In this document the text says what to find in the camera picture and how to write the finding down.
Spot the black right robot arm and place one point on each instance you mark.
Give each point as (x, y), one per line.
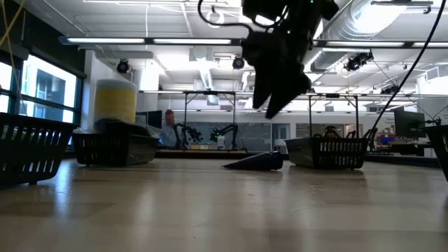
(315, 8)

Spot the yellow canister with white lid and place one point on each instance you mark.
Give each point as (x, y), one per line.
(115, 101)

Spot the black plastic basket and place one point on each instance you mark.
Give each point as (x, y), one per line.
(440, 147)
(115, 150)
(31, 120)
(301, 154)

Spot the white background bottle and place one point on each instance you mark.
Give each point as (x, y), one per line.
(220, 142)

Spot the clear bag with black item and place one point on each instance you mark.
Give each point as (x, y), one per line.
(133, 127)
(154, 131)
(105, 126)

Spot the black ceiling camera device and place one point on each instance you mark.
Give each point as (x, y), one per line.
(357, 61)

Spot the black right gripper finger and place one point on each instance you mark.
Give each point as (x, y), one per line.
(262, 92)
(285, 99)

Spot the black bar with light strips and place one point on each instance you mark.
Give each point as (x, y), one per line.
(105, 40)

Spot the black background robot arm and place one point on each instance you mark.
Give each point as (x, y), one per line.
(224, 133)
(189, 134)
(330, 132)

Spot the black ceiling spotlight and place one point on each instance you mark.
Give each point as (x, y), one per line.
(238, 62)
(122, 66)

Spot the silver ventilation duct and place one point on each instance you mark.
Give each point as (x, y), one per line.
(364, 28)

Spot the black background monitor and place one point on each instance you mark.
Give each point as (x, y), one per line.
(409, 122)

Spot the large window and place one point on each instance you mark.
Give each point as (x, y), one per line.
(49, 84)

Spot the person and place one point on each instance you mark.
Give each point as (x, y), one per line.
(168, 129)

